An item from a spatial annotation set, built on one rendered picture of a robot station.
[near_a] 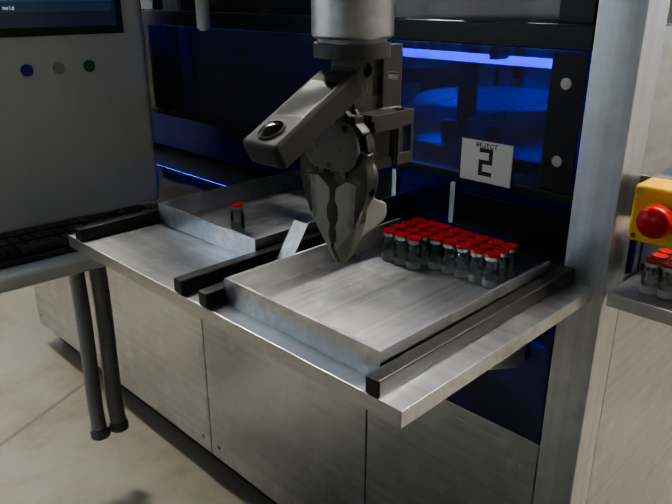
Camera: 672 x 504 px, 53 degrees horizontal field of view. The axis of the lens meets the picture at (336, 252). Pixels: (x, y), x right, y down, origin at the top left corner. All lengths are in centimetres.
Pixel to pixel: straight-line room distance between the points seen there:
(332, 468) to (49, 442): 102
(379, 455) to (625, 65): 84
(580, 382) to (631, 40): 46
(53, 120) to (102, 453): 106
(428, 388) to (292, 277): 31
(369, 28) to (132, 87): 97
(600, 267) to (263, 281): 44
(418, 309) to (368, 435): 56
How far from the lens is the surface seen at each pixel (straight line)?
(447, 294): 89
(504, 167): 98
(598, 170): 92
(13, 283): 126
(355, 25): 61
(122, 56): 150
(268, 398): 158
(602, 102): 91
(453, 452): 123
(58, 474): 211
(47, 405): 242
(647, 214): 87
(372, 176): 62
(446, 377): 71
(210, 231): 107
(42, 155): 146
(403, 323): 81
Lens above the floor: 125
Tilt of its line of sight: 21 degrees down
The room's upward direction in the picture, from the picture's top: straight up
